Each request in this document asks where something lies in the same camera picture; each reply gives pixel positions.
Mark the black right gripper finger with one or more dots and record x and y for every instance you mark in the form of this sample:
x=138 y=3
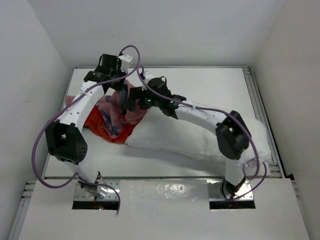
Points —
x=134 y=96
x=130 y=105

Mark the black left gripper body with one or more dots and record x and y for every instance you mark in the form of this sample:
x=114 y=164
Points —
x=117 y=74

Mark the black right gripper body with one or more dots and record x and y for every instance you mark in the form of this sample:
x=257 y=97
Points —
x=147 y=100

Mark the red cartoon print pillowcase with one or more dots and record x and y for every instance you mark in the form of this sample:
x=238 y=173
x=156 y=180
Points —
x=110 y=120

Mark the white pillow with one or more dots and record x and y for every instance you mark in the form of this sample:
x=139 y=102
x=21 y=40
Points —
x=159 y=132

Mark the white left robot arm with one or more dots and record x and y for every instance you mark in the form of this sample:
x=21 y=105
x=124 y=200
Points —
x=64 y=135

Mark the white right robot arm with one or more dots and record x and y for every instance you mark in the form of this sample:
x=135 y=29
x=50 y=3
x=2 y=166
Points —
x=230 y=130

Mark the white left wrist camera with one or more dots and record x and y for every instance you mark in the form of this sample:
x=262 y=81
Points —
x=125 y=62

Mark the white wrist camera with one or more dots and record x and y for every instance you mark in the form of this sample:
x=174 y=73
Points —
x=125 y=62
x=146 y=77

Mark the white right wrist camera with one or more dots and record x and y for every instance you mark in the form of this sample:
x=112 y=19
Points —
x=146 y=77

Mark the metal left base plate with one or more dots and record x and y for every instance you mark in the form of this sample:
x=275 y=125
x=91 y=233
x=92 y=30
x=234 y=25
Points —
x=106 y=192

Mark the aluminium frame rail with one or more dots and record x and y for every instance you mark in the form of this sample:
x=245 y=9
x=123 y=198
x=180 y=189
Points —
x=276 y=164

